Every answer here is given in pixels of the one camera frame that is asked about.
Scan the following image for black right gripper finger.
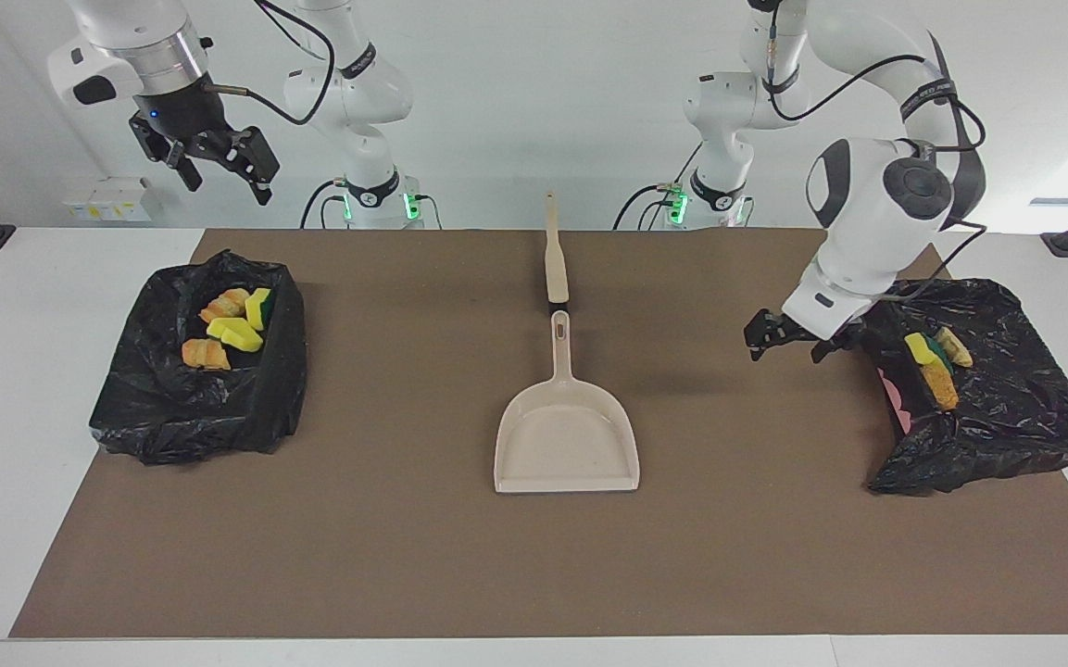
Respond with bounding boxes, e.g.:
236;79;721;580
215;124;281;207
129;113;205;194

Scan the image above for notched yellow sponge piece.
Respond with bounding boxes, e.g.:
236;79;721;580
903;332;953;373

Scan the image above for brown toy bread roll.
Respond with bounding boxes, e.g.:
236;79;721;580
924;365;961;412

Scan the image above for small toy croissant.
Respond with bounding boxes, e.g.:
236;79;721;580
939;326;974;369

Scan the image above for striped toy croissant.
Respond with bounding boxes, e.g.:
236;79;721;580
199;287;251;323
182;338;232;371

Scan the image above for green and yellow sponge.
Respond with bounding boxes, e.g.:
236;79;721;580
239;287;273;333

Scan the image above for yellow sponge chunk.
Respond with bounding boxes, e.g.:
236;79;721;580
207;317;265;354

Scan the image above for beige brush black bristles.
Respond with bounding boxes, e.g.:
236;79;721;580
544;192;572;314

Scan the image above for beige plastic dustpan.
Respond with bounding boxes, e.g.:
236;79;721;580
494;310;641;494

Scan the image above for black bag lined pink bin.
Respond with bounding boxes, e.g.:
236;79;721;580
850;278;1068;496

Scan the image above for brown table mat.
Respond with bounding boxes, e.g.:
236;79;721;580
8;229;1068;638

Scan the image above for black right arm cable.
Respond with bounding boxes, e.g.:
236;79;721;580
200;0;379;127

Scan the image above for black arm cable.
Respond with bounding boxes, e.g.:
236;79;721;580
767;0;990;303
200;0;379;127

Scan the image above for black base cable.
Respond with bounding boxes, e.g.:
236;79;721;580
612;139;710;231
299;179;354;231

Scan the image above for white wall socket box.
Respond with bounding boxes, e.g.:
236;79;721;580
62;177;151;223

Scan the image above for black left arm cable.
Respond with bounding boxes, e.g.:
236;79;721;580
767;0;990;303

